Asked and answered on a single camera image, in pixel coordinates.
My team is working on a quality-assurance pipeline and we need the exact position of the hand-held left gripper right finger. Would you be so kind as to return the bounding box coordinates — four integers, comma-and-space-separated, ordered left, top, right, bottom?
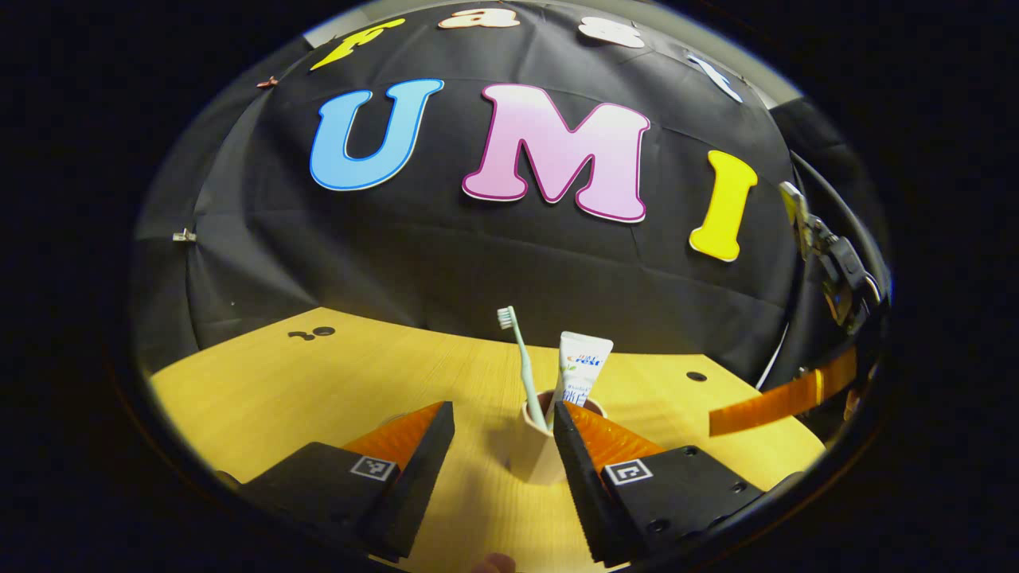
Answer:
552, 400, 767, 567

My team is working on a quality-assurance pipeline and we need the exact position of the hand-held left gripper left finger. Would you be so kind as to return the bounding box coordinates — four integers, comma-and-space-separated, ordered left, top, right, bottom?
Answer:
215, 400, 456, 563

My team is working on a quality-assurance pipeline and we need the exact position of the beige cup with handle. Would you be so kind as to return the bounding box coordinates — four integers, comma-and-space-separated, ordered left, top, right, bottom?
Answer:
509, 390, 607, 486

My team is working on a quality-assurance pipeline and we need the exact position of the white toothpaste tube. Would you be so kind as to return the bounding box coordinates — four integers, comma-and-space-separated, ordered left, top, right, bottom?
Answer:
545, 331, 615, 431

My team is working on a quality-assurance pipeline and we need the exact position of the pale green toothbrush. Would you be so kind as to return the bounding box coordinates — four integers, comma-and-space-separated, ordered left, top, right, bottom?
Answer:
497, 306, 550, 433

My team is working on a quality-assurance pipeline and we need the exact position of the wooden desktop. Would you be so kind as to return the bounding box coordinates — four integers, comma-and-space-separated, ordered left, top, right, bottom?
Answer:
150, 306, 827, 573

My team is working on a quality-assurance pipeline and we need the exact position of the black backdrop cloth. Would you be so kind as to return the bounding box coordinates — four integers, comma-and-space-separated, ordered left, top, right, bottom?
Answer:
131, 4, 884, 383

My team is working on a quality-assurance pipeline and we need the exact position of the white cable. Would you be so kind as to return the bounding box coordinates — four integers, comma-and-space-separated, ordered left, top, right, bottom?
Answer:
755, 322, 791, 391

